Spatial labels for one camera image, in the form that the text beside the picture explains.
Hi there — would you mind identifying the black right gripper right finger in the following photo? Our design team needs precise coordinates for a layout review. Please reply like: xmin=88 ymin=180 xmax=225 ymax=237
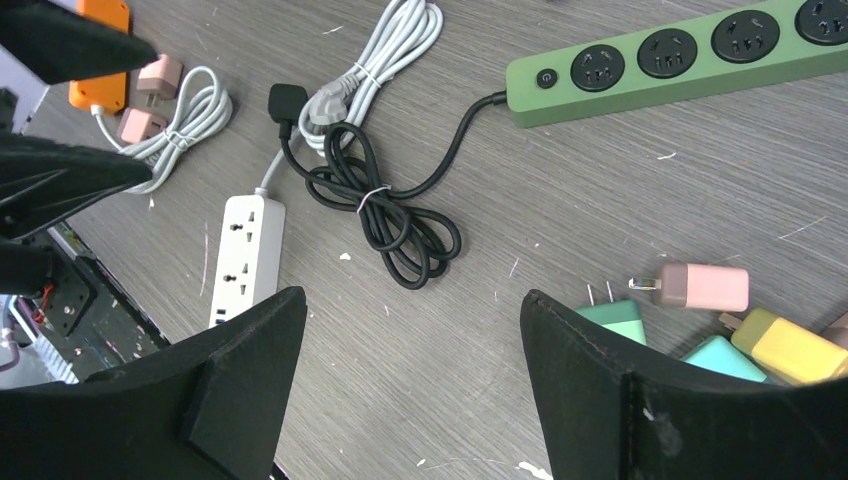
xmin=520 ymin=290 xmax=847 ymax=479

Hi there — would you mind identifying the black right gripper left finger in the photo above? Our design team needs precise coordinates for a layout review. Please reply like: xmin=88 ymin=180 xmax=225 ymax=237
xmin=1 ymin=286 xmax=307 ymax=479

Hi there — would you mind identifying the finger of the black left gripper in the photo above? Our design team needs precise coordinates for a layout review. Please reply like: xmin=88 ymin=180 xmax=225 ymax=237
xmin=1 ymin=133 xmax=152 ymax=240
xmin=1 ymin=1 xmax=157 ymax=85

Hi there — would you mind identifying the orange power strip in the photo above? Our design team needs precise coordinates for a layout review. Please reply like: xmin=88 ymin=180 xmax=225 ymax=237
xmin=68 ymin=0 xmax=132 ymax=117

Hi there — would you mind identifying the light green plug adapter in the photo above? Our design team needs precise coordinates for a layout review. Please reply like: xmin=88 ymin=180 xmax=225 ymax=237
xmin=575 ymin=282 xmax=647 ymax=345

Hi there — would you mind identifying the pink plug adapter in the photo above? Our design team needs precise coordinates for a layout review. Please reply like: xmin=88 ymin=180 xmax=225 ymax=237
xmin=118 ymin=108 xmax=168 ymax=144
xmin=136 ymin=54 xmax=184 ymax=107
xmin=628 ymin=263 xmax=750 ymax=312

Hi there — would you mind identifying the teal plug adapter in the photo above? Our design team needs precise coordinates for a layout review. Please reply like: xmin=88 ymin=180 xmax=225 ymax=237
xmin=681 ymin=335 xmax=768 ymax=383

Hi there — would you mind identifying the white power strip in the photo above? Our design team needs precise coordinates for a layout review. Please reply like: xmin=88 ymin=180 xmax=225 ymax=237
xmin=208 ymin=194 xmax=286 ymax=328

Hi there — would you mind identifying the yellow plug adapter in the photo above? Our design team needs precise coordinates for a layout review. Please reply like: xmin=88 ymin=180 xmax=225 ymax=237
xmin=718 ymin=308 xmax=847 ymax=385

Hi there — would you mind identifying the dark green power strip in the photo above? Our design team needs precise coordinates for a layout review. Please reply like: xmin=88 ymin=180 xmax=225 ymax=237
xmin=505 ymin=0 xmax=847 ymax=128

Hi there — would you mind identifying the grey coiled cable centre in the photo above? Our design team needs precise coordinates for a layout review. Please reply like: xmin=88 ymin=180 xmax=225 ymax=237
xmin=92 ymin=64 xmax=234 ymax=196

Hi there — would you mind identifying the grey coiled cable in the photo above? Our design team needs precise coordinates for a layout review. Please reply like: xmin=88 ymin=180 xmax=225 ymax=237
xmin=254 ymin=0 xmax=445 ymax=197
xmin=92 ymin=64 xmax=234 ymax=196

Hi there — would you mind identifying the grey coiled cable rear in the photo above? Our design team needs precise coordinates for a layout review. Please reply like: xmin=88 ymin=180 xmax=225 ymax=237
xmin=254 ymin=0 xmax=445 ymax=197

